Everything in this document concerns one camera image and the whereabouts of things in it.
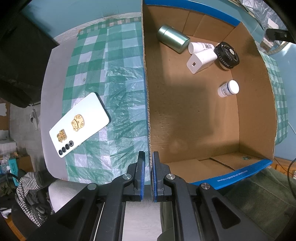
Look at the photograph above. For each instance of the black hanging clothes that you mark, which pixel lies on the black hanging clothes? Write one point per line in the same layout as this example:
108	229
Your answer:
20	58

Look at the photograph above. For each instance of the white phone with gold stickers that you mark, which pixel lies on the white phone with gold stickers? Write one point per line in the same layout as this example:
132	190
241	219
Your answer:
92	111

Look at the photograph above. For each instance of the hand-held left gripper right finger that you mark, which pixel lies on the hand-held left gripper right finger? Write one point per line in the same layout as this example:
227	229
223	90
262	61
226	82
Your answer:
155	176

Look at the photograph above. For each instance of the white bottle orange label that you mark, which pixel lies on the white bottle orange label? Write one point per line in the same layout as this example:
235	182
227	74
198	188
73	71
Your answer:
196	47

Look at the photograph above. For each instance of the black round fan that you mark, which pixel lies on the black round fan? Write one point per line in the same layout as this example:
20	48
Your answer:
227	58

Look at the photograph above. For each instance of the blue-edged cardboard box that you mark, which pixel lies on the blue-edged cardboard box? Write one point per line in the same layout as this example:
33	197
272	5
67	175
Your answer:
196	120

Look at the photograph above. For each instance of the white bottle blue label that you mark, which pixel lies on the white bottle blue label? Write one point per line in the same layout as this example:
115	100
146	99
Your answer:
227	89

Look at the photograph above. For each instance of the green round tin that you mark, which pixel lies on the green round tin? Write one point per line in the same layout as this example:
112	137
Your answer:
172	38

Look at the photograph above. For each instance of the striped cloth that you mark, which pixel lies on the striped cloth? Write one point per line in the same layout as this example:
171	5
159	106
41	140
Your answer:
27	185

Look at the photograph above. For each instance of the white square charger box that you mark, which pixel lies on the white square charger box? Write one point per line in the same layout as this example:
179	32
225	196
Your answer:
203	59

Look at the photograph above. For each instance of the blue carton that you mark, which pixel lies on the blue carton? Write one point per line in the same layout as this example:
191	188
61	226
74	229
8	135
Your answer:
12	168

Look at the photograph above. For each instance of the white slipper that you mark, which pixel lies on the white slipper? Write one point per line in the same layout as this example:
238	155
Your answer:
34	119

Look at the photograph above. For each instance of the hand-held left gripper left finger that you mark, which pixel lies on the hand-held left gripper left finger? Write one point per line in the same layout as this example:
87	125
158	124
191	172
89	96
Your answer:
141	176

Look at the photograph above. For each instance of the green checkered plastic tablecloth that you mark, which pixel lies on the green checkered plastic tablecloth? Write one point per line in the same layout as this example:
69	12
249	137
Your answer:
115	92

